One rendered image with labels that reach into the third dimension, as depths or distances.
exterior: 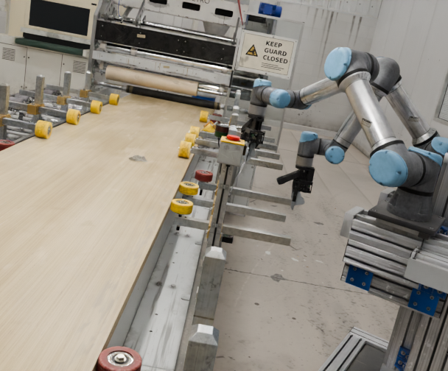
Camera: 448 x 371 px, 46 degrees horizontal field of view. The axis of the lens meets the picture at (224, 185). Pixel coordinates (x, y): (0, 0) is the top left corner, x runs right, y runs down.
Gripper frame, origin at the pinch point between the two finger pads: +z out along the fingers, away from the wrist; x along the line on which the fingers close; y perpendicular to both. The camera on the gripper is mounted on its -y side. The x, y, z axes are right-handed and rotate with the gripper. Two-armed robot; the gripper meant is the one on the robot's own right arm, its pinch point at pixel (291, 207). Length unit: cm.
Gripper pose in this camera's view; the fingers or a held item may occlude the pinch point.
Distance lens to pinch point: 247.5
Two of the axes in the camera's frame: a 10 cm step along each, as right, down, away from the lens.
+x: 0.4, -2.5, 9.7
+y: 9.9, 1.5, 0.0
